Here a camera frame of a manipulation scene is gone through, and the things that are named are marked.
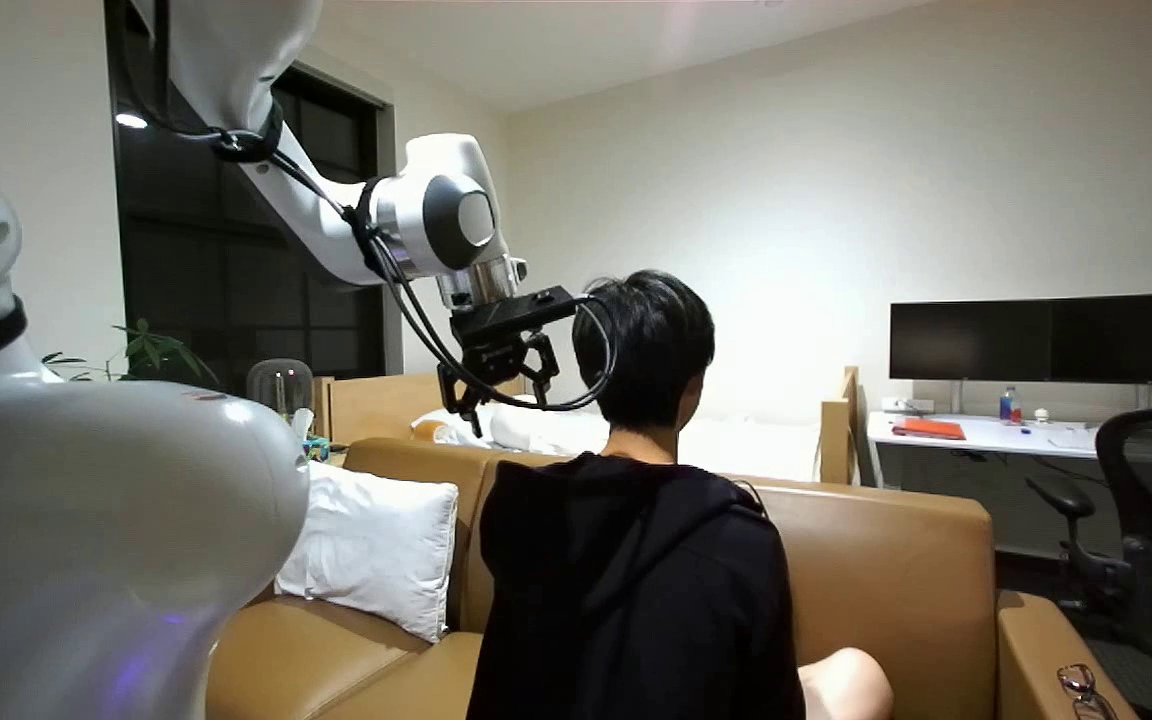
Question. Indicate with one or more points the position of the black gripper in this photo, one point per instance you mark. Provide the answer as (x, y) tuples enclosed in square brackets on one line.
[(503, 351)]

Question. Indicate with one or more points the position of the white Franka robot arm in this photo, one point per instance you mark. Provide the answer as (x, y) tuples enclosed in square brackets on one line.
[(81, 562)]

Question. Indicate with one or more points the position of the white bedding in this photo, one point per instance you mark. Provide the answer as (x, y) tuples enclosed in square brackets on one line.
[(522, 429)]

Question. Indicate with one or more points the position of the seated person with dark hair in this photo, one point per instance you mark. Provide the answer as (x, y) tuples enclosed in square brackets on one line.
[(659, 345)]

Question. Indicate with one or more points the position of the teal tissue box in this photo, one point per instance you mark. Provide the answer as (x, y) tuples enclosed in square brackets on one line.
[(317, 447)]

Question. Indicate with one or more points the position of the white dotted pillow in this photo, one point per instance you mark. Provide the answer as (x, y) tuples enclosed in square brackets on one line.
[(370, 546)]

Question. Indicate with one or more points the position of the glass dome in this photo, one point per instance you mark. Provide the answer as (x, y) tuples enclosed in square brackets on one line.
[(278, 387)]

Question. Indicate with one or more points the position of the dark grid window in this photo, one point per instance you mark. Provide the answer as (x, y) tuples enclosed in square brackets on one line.
[(203, 265)]

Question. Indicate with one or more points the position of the green house plant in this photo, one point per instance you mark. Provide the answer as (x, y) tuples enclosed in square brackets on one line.
[(161, 360)]

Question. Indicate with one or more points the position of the tan leather sofa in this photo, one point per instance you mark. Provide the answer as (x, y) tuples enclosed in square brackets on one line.
[(883, 573)]

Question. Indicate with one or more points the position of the red item on desk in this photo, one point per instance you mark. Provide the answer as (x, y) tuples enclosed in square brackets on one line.
[(931, 429)]

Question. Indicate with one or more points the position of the white desk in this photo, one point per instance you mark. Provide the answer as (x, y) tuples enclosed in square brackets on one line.
[(991, 439)]

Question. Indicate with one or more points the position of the blue bottle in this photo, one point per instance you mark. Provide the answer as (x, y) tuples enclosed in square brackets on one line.
[(1010, 406)]

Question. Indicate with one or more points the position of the wide black monitor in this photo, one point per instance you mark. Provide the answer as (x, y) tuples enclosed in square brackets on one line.
[(1043, 342)]

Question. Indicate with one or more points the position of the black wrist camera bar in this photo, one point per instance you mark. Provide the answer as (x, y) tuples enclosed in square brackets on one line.
[(517, 311)]

